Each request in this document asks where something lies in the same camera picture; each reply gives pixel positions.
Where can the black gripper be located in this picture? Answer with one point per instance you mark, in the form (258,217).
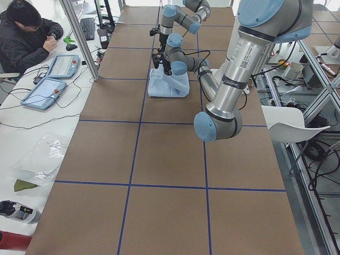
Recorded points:
(161,40)
(167,65)

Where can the light blue button shirt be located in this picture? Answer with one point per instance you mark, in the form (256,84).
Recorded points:
(167,86)

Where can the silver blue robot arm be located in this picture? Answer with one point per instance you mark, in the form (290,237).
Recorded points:
(257,24)
(174,14)

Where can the black computer keyboard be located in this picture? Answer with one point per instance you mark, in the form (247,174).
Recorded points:
(88,28)

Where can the black computer mouse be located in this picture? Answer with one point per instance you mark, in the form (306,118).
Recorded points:
(70,47)

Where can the green plastic toy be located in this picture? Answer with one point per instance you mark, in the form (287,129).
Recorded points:
(68,40)

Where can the upper teach pendant tablet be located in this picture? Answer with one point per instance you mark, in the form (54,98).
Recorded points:
(63,66)

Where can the teach pendant tablet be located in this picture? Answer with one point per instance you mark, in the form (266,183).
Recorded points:
(63,66)
(44,94)

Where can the lower teach pendant tablet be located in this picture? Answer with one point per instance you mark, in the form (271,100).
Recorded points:
(44,94)

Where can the seated person in black jacket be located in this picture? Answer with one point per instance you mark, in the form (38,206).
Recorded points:
(27,39)

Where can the clear plastic bag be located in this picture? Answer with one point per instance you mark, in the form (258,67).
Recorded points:
(41,164)

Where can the green folded cloth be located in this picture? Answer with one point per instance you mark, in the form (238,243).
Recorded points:
(21,185)

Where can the grey black handheld device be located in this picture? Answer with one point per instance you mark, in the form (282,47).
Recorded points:
(19,212)

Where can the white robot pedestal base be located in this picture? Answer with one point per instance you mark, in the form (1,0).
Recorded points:
(230,73)

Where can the aluminium frame post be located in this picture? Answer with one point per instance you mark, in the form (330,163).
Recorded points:
(80,38)

